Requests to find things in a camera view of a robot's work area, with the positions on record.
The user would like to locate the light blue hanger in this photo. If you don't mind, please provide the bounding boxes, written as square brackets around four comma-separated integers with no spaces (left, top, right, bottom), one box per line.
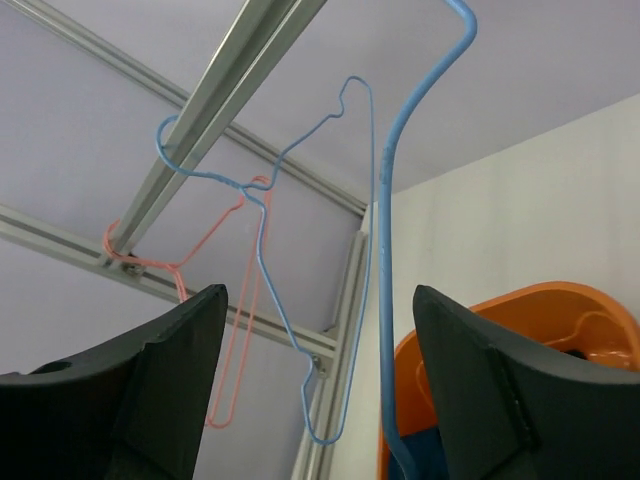
[378,0,478,479]
[155,75,376,446]

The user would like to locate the aluminium hanging rail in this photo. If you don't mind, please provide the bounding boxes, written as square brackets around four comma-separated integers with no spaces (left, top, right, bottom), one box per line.
[112,0,325,252]

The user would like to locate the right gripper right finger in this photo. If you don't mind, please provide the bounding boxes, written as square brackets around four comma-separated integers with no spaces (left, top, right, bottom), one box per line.
[413,286,639,479]

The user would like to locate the pink hanger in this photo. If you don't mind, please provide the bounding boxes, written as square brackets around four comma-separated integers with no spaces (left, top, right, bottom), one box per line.
[206,191,272,430]
[134,178,261,303]

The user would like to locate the orange plastic basket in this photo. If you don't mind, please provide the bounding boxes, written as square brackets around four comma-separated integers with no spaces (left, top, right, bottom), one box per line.
[394,282,639,479]

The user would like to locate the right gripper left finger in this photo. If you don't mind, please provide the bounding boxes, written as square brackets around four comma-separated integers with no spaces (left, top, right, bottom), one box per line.
[1,284,228,479]

